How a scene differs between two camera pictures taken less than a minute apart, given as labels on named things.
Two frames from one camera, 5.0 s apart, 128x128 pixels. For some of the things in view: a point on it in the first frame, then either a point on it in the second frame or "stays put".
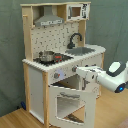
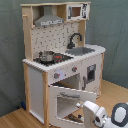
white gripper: x=90 y=72 -> x=92 y=114
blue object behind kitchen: x=23 y=105 stays put
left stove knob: x=56 y=75 stays put
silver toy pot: x=46 y=56 stays put
